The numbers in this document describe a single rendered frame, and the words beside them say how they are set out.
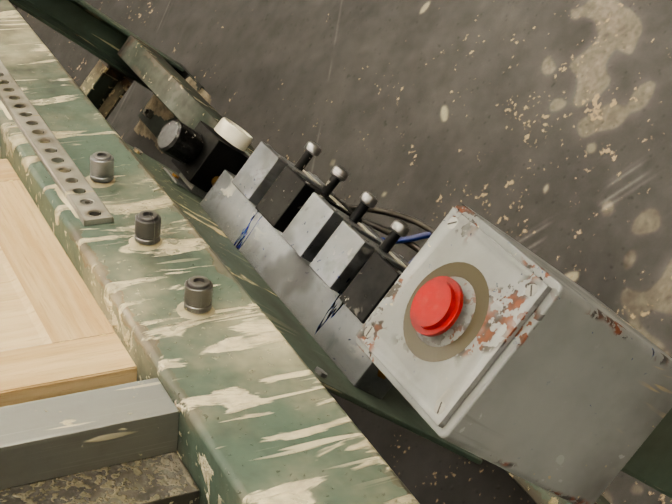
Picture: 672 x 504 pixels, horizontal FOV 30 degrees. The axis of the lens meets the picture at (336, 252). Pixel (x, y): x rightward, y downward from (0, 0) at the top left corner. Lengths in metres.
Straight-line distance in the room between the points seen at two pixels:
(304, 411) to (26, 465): 0.21
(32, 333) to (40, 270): 0.11
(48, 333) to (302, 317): 0.24
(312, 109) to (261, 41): 0.32
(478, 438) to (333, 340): 0.38
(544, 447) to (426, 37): 1.71
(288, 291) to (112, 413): 0.29
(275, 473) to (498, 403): 0.21
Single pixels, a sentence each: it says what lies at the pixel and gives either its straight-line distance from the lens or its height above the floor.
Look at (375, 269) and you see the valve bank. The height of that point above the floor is 0.76.
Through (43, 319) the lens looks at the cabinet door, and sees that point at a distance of 1.15.
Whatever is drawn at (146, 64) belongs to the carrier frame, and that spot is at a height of 0.18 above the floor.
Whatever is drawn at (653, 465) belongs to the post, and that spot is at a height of 0.69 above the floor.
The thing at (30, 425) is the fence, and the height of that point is 1.00.
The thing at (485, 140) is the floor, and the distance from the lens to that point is 2.23.
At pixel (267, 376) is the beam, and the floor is 0.84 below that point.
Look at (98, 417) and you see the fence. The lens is 0.99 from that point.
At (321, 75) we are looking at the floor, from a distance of 2.64.
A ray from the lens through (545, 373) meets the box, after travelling 0.79.
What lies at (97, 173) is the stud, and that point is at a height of 0.87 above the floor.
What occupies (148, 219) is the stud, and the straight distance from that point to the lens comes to 1.19.
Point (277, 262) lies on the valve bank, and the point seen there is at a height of 0.74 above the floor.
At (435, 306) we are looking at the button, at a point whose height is 0.94.
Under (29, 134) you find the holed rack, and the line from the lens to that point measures 1.42.
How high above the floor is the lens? 1.50
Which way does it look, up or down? 39 degrees down
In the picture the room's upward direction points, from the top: 59 degrees counter-clockwise
